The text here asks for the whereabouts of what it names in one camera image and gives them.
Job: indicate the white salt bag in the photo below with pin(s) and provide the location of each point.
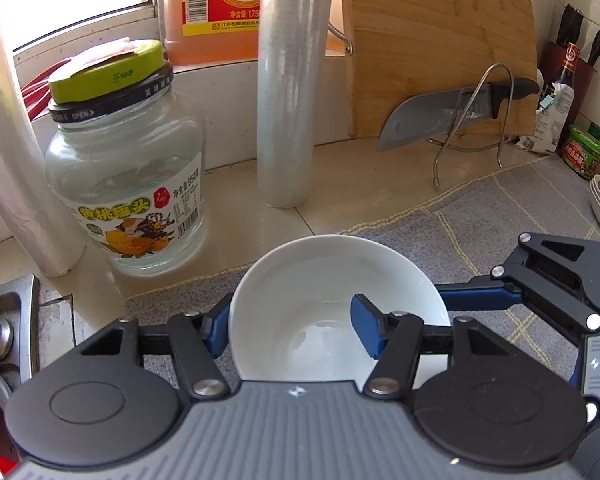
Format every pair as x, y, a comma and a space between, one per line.
550, 118

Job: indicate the glass jar green lid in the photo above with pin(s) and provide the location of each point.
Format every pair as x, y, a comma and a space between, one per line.
127, 158

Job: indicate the green lid sauce jar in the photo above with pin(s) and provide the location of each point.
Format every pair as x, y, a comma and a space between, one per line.
581, 152

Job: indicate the orange cooking wine jug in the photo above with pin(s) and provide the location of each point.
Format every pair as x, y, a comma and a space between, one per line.
198, 32

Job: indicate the black handled kitchen knife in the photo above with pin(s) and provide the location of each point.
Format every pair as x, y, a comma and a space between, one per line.
433, 114

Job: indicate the bamboo cutting board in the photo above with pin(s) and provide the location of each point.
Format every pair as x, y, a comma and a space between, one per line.
402, 48

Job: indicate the floral bowl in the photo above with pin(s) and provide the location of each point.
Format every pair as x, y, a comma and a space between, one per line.
290, 314

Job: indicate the dark vinegar bottle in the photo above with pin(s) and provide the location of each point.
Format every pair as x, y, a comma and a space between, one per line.
570, 85

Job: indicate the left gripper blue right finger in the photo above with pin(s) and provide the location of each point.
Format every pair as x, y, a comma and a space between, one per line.
372, 327

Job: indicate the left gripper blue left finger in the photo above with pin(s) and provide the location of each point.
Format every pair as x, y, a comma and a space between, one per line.
214, 326

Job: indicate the plastic wrap roll right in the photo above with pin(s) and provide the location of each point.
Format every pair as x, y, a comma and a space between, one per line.
287, 94

